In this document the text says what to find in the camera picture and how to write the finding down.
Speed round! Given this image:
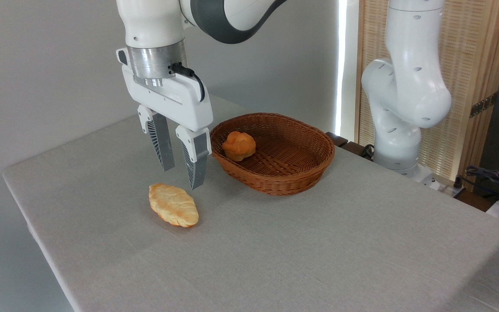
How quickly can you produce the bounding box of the dark brown wooden bench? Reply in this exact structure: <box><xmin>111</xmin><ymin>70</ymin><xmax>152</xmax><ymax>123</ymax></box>
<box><xmin>325</xmin><ymin>132</ymin><xmax>375</xmax><ymax>162</ymax></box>

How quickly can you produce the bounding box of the wooden slatted screen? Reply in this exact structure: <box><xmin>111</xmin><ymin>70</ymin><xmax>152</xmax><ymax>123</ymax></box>
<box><xmin>354</xmin><ymin>0</ymin><xmax>499</xmax><ymax>192</ymax></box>

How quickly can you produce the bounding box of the round orange bread roll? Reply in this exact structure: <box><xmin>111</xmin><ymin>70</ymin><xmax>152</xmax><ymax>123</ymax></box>
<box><xmin>221</xmin><ymin>131</ymin><xmax>256</xmax><ymax>162</ymax></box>

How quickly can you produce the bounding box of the black cable bundle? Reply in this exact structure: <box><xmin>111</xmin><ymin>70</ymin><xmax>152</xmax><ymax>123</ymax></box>
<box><xmin>457</xmin><ymin>165</ymin><xmax>499</xmax><ymax>205</ymax></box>

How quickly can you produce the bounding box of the oval pale bread loaf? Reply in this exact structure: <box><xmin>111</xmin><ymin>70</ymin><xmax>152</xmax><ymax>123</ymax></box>
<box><xmin>148</xmin><ymin>183</ymin><xmax>200</xmax><ymax>228</ymax></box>

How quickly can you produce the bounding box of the dark metal screen hinge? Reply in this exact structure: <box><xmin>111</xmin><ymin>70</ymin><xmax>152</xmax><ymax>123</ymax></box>
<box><xmin>470</xmin><ymin>92</ymin><xmax>498</xmax><ymax>118</ymax></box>

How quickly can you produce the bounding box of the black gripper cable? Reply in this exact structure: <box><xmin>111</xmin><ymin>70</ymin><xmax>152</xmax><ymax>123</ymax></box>
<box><xmin>170</xmin><ymin>63</ymin><xmax>206</xmax><ymax>103</ymax></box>

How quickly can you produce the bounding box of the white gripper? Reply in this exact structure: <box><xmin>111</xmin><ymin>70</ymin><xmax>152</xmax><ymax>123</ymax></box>
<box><xmin>117</xmin><ymin>47</ymin><xmax>214</xmax><ymax>191</ymax></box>

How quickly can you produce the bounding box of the grey tablecloth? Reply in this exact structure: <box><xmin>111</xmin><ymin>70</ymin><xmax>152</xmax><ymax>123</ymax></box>
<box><xmin>2</xmin><ymin>92</ymin><xmax>499</xmax><ymax>312</ymax></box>

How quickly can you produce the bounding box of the brown wicker basket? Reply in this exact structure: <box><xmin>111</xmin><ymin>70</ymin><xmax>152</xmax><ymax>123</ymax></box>
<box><xmin>210</xmin><ymin>113</ymin><xmax>336</xmax><ymax>196</ymax></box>

